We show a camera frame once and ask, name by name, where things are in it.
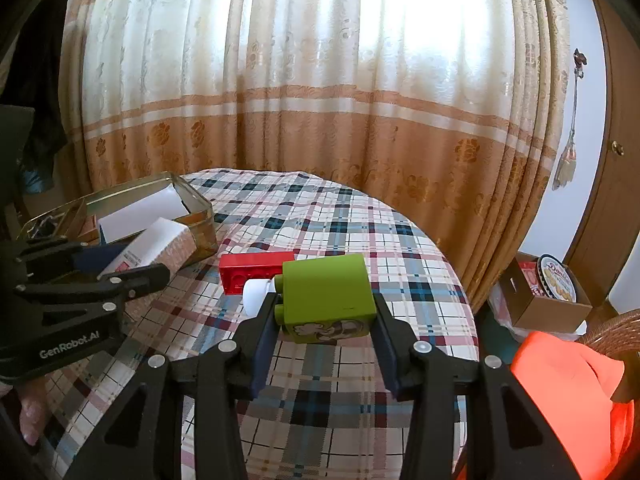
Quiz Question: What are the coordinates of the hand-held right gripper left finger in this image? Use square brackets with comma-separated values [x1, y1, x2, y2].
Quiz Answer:
[65, 290, 281, 480]

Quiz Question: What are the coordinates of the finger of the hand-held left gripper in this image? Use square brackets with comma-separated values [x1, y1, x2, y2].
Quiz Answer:
[12, 262, 172, 321]
[14, 240, 132, 273]

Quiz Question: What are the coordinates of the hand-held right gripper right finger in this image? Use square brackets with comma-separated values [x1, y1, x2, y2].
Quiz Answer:
[370, 292, 608, 480]

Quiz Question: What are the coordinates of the white box with red label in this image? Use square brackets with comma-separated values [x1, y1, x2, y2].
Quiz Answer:
[97, 217, 196, 281]

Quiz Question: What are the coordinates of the green toy block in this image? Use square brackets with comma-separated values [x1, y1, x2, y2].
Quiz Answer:
[272, 254, 378, 346]

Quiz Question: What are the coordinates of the gold metal tin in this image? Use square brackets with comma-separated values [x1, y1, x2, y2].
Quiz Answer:
[15, 171, 218, 266]

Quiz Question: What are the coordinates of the person's left hand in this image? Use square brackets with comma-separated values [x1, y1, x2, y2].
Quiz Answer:
[17, 377, 53, 448]

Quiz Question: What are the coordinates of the white pill bottle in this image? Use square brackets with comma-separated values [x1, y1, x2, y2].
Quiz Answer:
[242, 276, 278, 318]

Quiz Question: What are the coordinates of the white paper liner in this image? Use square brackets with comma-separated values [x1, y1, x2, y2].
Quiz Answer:
[97, 182, 188, 243]

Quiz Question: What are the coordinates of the red toy block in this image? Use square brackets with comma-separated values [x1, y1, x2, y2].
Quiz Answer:
[218, 249, 288, 297]

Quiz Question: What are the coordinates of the plaid tablecloth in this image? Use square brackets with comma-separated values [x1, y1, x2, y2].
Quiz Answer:
[45, 167, 481, 480]

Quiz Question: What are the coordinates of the cardboard box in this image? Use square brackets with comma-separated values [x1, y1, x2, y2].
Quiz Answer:
[502, 252, 593, 333]

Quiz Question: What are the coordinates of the red packet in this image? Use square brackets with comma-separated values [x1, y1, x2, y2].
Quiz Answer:
[517, 260, 541, 296]

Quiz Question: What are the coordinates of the dark hanging cloth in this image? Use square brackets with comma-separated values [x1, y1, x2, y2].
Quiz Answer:
[0, 0, 68, 196]

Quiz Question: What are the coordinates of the orange cloth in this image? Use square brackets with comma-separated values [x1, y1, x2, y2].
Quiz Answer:
[510, 330, 636, 480]

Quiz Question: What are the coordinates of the round cookie tin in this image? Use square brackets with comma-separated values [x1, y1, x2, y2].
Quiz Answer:
[532, 254, 581, 303]

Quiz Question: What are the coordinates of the wicker chair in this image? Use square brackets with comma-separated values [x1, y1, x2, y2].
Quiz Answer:
[575, 310, 640, 403]

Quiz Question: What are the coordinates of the curtain tieback tassel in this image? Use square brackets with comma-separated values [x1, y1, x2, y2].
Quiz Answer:
[552, 49, 588, 192]

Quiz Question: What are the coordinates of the wooden door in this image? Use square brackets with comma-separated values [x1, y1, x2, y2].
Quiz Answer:
[565, 0, 640, 311]

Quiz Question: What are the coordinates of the cream and orange curtain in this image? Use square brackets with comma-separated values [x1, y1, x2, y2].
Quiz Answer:
[62, 0, 571, 301]

